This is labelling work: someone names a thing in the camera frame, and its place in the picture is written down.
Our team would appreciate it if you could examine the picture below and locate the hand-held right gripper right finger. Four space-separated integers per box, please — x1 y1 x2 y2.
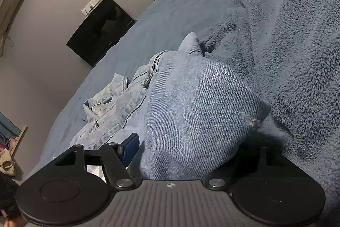
208 147 293 189

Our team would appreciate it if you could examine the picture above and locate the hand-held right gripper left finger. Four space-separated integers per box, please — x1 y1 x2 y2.
53 133 140 189

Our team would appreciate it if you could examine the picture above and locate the light blue denim jacket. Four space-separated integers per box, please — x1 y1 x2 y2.
69 31 271 181

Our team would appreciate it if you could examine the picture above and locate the wooden shelf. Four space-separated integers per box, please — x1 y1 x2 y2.
8 125 28 157

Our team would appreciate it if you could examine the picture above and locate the bed with blue sheet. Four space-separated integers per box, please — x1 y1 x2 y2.
24 0 237 180

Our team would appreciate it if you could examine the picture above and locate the blue fleece blanket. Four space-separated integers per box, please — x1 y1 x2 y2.
199 0 340 217

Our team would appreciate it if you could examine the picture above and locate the black monitor screen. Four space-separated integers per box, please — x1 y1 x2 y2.
66 0 137 67

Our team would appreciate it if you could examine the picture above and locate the teal curtain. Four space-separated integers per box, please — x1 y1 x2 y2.
0 111 22 140

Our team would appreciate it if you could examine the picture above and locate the beige skull figurine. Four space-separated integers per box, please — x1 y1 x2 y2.
0 148 16 177

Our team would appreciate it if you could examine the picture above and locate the white device with buttons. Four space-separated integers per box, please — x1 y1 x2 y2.
81 0 106 15

